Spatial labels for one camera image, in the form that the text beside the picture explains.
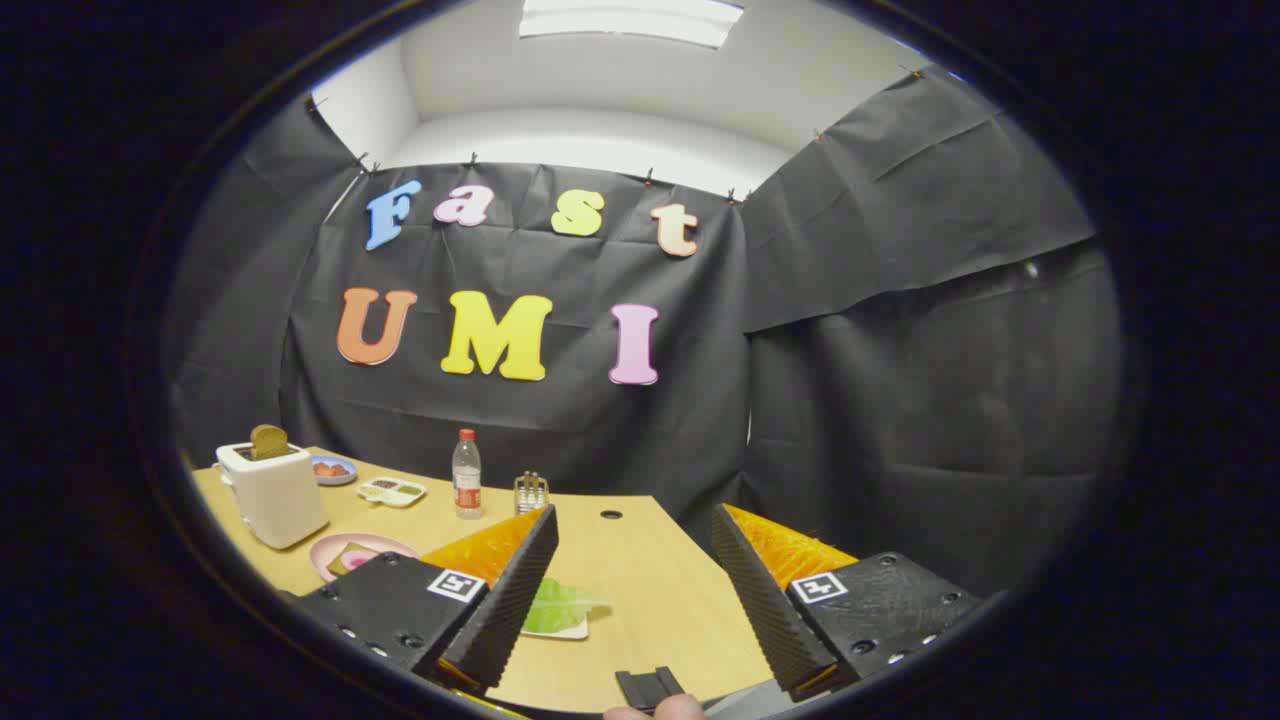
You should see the white square plate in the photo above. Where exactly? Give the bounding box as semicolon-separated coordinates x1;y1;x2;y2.
520;613;591;641

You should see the ceiling light panel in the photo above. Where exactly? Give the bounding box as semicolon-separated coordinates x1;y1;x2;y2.
518;0;746;49

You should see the black backdrop cloth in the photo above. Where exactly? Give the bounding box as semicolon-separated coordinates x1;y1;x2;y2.
165;65;1126;601

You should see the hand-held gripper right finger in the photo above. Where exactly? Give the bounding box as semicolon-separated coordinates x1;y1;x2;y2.
710;503;986;703

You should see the green lettuce leaf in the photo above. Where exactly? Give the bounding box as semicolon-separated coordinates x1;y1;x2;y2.
522;577;611;634

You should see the white toaster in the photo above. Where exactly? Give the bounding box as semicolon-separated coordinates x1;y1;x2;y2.
215;440;331;550

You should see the bread slice with crust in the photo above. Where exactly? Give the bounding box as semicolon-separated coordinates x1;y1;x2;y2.
327;543;381;578

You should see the pink plate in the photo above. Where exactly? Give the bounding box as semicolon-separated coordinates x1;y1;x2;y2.
309;532;421;583

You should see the white divided condiment tray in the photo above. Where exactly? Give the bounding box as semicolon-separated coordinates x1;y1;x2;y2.
357;477;428;508

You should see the clear plastic water bottle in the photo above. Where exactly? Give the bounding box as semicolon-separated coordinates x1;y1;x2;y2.
452;429;483;520

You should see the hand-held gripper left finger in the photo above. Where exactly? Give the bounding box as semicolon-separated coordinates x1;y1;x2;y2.
290;505;561;696

